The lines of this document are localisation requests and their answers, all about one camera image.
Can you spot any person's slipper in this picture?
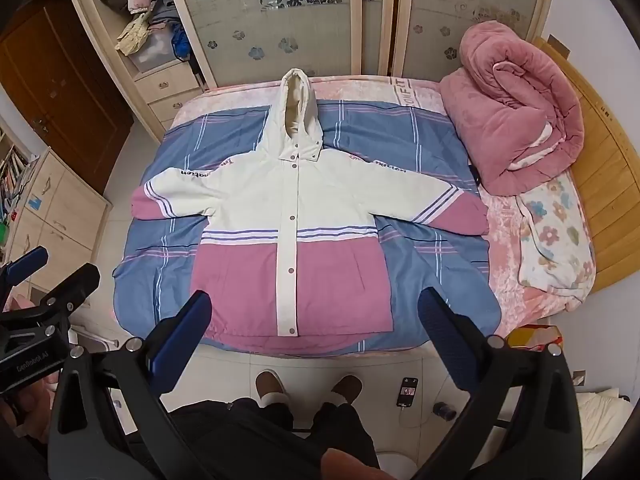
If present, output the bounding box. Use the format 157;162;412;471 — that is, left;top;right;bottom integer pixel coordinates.
254;369;291;407
329;373;364;406

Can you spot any cream wardrobe drawer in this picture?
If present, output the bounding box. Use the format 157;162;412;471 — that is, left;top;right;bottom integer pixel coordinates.
147;91;203;123
134;61;202;102

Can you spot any person's left hand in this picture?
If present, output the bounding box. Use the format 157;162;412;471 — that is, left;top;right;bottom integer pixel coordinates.
0;385;49;442

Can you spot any white charging cable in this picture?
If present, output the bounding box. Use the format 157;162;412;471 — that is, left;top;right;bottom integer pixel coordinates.
399;404;427;429

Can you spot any floral glass sliding wardrobe door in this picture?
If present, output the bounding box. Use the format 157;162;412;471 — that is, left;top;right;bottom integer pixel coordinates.
160;0;397;90
394;0;552;82

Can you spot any person's right slipper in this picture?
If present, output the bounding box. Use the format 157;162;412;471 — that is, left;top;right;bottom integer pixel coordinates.
329;373;364;406

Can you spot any row of books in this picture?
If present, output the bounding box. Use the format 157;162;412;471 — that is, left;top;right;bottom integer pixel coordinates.
0;130;31;221

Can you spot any cream wardrobe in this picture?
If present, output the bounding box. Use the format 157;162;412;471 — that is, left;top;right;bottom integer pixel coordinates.
59;0;559;133

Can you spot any black smartphone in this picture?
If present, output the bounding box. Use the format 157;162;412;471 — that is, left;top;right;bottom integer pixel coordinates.
396;376;419;409

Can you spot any beige low cabinet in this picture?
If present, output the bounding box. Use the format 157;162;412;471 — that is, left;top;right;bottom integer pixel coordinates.
0;147;114;307

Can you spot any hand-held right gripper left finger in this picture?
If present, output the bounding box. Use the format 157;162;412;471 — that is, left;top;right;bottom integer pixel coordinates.
47;290;216;480

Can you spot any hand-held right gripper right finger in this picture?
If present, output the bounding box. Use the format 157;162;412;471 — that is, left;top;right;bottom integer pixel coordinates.
416;285;597;480

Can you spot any pink fleece quilt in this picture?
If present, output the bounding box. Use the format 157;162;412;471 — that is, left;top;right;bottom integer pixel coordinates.
439;20;586;198

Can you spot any clear plastic storage box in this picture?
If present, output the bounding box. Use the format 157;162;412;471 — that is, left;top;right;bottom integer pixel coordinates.
129;30;179;74

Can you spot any bed with pink sheet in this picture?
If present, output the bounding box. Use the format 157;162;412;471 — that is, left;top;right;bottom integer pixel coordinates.
167;74;599;361

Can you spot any wooden headboard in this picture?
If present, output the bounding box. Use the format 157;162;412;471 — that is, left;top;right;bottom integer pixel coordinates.
532;35;640;293

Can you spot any blue plaid bed cover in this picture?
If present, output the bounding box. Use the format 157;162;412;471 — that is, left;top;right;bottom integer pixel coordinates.
112;100;503;359

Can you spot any red and yellow box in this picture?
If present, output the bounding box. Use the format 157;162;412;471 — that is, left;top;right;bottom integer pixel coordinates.
506;323;564;352

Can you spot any white cloth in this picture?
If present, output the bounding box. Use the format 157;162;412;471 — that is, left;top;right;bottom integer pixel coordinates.
581;386;634;452

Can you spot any pink cloth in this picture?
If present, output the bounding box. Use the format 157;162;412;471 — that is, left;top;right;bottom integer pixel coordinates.
0;280;32;312

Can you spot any blue cloth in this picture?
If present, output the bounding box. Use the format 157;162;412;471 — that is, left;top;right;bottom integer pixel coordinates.
169;21;192;59

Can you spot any floral pillow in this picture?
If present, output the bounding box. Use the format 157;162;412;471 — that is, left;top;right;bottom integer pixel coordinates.
515;172;597;304

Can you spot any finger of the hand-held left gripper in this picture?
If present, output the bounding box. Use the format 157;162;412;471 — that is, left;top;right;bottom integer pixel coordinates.
0;246;51;293
27;262;102;321

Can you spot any beige crumpled cloth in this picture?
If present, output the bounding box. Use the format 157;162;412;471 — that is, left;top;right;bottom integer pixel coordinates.
116;9;157;57

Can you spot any cream and pink hooded jacket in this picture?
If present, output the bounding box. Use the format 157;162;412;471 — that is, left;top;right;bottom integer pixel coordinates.
131;69;490;353

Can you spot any brown wooden door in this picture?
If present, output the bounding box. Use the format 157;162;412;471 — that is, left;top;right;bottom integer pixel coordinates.
0;0;137;197

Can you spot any person's left slipper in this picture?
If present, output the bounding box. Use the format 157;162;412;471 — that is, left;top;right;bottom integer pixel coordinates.
254;369;291;407

